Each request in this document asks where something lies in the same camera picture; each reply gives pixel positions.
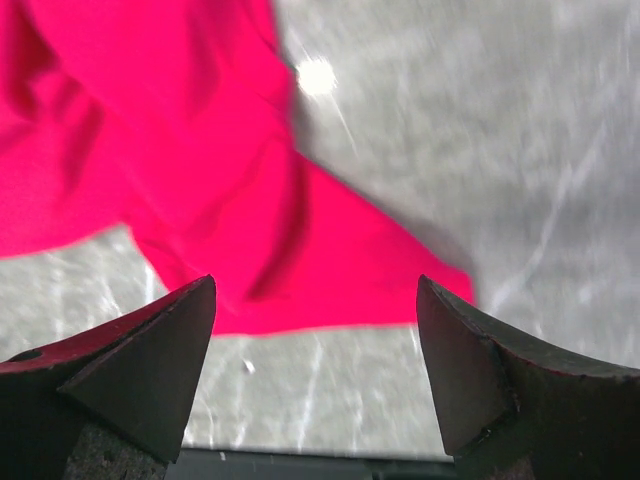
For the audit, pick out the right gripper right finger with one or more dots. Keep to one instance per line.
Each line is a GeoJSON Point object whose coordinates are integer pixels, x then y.
{"type": "Point", "coordinates": [512, 406]}

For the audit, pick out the bright pink t-shirt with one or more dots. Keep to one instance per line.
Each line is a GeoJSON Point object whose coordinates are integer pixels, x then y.
{"type": "Point", "coordinates": [174, 118]}

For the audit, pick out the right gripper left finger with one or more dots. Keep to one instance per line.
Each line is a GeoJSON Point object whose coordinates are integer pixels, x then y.
{"type": "Point", "coordinates": [111, 402]}

